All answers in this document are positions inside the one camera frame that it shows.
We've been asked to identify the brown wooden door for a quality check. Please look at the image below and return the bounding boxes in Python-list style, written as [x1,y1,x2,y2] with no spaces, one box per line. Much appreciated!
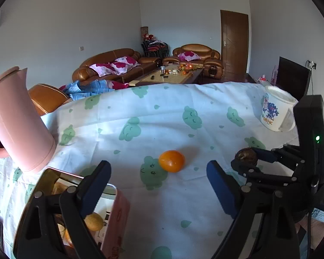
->
[221,10,249,82]

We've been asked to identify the brown leather armchair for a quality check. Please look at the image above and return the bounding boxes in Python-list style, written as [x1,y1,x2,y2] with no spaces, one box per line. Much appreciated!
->
[163,44,224,80]

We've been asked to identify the pink kettle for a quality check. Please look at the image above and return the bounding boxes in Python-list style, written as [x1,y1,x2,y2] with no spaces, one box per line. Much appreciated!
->
[0,66,56,172]

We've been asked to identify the brown leather long sofa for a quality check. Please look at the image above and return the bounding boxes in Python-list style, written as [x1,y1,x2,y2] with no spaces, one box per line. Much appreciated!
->
[72,48,161,85]

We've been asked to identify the pink floral pillow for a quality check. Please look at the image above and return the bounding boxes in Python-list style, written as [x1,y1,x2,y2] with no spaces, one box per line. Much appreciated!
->
[110,55,140,75]
[90,63,119,77]

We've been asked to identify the pink metal tin box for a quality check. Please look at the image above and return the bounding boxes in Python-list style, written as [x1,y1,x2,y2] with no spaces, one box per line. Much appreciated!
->
[32,168,130,258]

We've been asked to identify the large orange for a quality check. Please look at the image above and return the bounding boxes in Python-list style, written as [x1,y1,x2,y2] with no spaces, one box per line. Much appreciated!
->
[64,229,74,248]

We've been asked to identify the white printed mug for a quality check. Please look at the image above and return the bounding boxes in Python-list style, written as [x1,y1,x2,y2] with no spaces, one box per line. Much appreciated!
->
[260,85,298,132]

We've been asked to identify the orange brown chair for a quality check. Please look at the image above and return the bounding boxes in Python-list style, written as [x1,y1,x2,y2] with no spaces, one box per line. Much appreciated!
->
[29,84,72,116]

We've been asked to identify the cloud pattern tablecloth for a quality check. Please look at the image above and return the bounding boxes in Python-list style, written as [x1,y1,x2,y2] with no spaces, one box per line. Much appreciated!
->
[0,82,324,259]

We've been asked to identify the black cable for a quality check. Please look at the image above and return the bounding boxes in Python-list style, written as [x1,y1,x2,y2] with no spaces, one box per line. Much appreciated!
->
[305,60,318,97]

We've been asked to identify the coffee table with items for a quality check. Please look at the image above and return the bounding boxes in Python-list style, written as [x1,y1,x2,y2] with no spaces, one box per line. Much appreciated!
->
[129,64,203,87]

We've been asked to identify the small orange tangerine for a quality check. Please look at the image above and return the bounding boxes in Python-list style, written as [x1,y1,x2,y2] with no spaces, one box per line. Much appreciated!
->
[159,150,185,173]

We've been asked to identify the black television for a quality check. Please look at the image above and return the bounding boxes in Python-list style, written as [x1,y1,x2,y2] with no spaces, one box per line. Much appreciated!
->
[275,57,311,101]

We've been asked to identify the pink pillow on armchair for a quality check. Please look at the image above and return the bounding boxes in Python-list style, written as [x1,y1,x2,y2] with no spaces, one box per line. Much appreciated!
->
[177,51,201,62]

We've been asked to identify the blue cloth on sofa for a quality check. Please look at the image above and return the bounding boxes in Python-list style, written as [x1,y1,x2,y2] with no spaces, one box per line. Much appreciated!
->
[61,80,129,101]

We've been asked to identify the small yellow fruit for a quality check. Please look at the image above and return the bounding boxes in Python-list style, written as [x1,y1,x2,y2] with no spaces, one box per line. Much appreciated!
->
[84,212,104,232]

